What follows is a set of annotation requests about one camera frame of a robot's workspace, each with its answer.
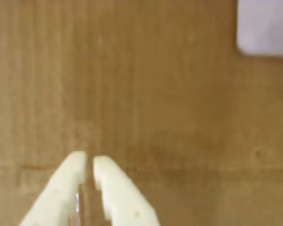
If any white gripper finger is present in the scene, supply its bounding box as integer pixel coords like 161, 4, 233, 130
92, 155, 160, 226
18, 150, 88, 226

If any lilac plastic box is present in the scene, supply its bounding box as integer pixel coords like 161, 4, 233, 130
235, 0, 283, 57

